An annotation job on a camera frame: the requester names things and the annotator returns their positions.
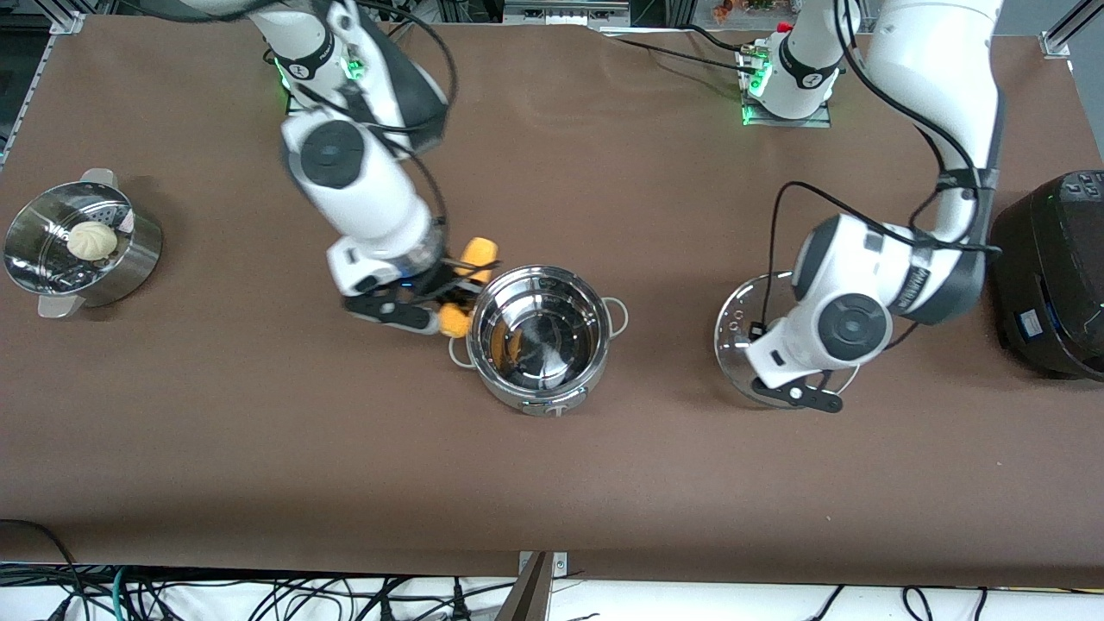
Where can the yellow corn cob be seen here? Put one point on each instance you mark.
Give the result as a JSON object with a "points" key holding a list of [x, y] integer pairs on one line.
{"points": [[477, 252]]}

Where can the round glass pot lid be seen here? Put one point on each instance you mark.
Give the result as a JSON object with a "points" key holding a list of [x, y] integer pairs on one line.
{"points": [[737, 323]]}

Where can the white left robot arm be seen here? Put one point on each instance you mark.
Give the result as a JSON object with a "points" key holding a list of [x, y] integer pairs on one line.
{"points": [[931, 86]]}

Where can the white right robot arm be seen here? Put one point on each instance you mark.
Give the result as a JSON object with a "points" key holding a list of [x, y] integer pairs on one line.
{"points": [[362, 190]]}

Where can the steel cooking pot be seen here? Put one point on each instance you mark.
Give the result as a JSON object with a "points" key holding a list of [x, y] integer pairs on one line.
{"points": [[539, 336]]}

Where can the steel steamer pot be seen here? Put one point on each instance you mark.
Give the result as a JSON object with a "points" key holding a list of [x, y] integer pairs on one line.
{"points": [[138, 259]]}

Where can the brown table cover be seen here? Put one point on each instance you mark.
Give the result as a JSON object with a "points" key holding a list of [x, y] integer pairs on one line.
{"points": [[259, 448]]}

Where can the white red sticker label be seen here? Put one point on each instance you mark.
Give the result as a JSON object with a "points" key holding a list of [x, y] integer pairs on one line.
{"points": [[126, 222]]}

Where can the grey box behind table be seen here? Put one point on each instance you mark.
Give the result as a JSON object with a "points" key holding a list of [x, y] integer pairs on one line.
{"points": [[565, 10]]}

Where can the black rice cooker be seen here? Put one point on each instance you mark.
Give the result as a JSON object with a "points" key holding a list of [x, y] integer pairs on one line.
{"points": [[1052, 276]]}

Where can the white steamed bun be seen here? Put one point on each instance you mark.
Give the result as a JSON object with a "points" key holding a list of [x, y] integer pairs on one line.
{"points": [[91, 241]]}

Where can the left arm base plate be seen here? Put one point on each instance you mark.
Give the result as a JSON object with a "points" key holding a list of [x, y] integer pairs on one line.
{"points": [[787, 116]]}

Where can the metal table bracket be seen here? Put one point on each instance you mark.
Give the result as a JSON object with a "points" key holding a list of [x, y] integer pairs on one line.
{"points": [[559, 565]]}

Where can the aluminium frame profile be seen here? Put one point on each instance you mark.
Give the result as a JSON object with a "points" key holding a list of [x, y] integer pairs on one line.
{"points": [[1069, 30], [69, 23]]}

